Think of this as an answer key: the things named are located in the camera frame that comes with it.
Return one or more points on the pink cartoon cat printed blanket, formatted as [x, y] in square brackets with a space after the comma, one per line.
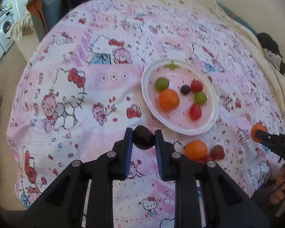
[85, 123]

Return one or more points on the blue-grey armchair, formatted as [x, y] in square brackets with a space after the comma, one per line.
[45, 7]

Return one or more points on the orange tangerine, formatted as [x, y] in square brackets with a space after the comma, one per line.
[169, 99]
[254, 129]
[196, 149]

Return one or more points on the green grape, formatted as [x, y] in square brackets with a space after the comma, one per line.
[162, 83]
[200, 97]

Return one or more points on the red cherry tomato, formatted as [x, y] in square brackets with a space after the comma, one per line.
[196, 86]
[195, 112]

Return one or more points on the white washing machine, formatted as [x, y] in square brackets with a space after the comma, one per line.
[4, 26]

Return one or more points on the red strawberry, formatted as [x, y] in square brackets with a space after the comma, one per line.
[218, 152]

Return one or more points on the pink strawberry-print plate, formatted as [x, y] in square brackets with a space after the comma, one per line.
[175, 122]

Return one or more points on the person's right hand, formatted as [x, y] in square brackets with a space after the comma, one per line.
[279, 187]

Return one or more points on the dark clothes heap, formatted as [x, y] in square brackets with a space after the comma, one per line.
[268, 41]

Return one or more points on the beige cloth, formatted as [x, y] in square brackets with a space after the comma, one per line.
[20, 28]

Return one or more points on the dark purple plum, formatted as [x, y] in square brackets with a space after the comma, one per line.
[143, 140]

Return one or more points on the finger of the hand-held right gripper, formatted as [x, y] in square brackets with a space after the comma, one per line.
[264, 137]

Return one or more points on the dark purple grape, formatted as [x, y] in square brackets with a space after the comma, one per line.
[185, 89]

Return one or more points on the striped garment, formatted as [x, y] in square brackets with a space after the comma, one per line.
[274, 58]

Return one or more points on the white refrigerator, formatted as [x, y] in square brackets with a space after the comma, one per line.
[16, 0]

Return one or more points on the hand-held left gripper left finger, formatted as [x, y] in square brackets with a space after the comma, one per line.
[129, 155]

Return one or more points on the teal headboard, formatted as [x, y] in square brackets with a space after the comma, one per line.
[242, 20]

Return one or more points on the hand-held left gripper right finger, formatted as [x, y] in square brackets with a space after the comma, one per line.
[159, 158]

